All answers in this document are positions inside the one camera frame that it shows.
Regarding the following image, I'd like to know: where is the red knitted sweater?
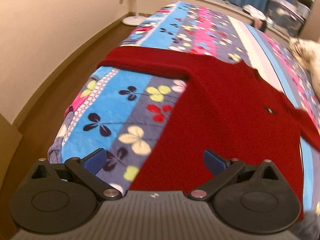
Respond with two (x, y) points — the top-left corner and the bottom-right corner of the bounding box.
(101, 46), (319, 209)

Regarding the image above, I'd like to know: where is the colourful floral striped blanket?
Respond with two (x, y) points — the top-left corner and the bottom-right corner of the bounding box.
(48, 2), (319, 211)

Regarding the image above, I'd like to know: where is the cream star-patterned pillow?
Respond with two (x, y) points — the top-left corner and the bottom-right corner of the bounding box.
(289, 37), (319, 98)

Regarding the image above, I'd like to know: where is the clutter on window sill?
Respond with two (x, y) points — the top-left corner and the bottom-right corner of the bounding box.
(242, 0), (315, 37)

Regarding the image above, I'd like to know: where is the white standing fan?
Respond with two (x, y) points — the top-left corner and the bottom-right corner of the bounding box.
(122, 0), (146, 27)

